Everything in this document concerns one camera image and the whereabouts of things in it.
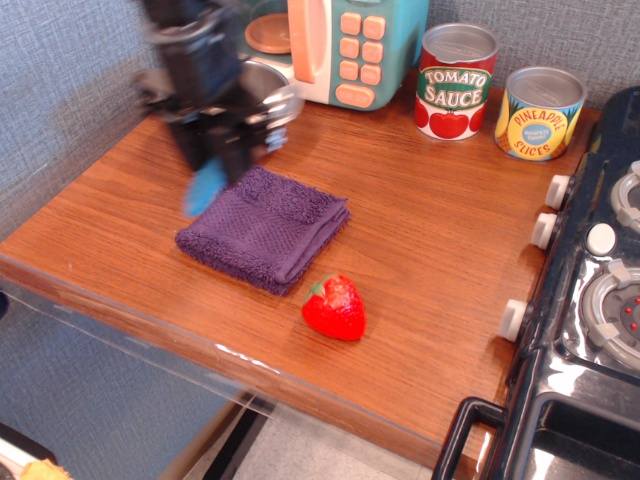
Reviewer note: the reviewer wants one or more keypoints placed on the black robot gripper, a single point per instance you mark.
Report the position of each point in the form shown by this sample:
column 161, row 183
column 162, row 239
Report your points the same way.
column 198, row 90

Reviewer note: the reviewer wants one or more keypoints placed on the blue handled metal spoon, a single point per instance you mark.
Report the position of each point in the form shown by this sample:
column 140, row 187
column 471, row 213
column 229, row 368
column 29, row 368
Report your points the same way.
column 204, row 187

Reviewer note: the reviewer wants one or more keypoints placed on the purple folded cloth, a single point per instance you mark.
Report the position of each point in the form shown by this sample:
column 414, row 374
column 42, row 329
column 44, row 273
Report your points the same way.
column 266, row 230

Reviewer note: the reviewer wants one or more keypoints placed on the red toy strawberry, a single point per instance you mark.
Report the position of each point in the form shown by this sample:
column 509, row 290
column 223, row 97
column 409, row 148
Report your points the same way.
column 334, row 308

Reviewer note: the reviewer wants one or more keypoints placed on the stainless steel bowl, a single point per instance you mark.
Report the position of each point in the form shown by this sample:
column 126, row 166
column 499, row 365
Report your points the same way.
column 277, row 102

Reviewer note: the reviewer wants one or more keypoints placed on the teal toy microwave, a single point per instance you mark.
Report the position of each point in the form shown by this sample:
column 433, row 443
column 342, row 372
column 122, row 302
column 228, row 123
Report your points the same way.
column 349, row 54

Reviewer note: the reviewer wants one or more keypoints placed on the tomato sauce can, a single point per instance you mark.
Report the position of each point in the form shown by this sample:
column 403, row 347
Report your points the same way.
column 454, row 78

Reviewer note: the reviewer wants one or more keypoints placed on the pineapple slices can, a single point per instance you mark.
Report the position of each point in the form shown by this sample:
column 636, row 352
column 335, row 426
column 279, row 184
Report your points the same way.
column 539, row 112

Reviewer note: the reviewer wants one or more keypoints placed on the white stove knob middle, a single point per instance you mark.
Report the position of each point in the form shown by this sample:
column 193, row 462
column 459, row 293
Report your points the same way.
column 543, row 230

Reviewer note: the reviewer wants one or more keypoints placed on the white stove knob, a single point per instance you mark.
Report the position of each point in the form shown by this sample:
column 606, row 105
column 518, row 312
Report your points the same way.
column 556, row 191
column 543, row 230
column 512, row 319

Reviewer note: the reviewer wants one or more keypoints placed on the white stove knob upper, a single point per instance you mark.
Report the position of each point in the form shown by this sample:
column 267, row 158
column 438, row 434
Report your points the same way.
column 556, row 191

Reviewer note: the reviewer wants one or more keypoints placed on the white stove knob lower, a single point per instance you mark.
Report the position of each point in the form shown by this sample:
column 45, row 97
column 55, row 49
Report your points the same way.
column 512, row 319

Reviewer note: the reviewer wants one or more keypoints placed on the yellow object bottom left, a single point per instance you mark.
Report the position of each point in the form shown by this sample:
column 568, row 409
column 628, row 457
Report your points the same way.
column 44, row 470

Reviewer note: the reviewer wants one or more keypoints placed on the white round stove button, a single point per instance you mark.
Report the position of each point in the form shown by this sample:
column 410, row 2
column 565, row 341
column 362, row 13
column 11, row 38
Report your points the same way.
column 601, row 239

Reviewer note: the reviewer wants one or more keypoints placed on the grey stove burner rear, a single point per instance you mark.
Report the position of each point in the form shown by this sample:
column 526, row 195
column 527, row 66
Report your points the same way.
column 626, row 214

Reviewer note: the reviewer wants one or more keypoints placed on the grey stove burner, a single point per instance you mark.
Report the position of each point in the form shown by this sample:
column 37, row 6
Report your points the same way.
column 626, row 214
column 610, row 312

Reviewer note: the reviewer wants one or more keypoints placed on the grey stove burner front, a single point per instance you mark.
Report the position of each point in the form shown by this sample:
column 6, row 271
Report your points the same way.
column 610, row 312

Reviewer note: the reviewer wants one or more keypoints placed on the black toy stove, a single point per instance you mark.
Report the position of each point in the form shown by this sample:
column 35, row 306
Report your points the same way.
column 572, row 409

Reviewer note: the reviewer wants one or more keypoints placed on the black oven door handle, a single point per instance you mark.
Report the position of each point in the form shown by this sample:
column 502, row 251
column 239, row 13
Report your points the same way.
column 471, row 411

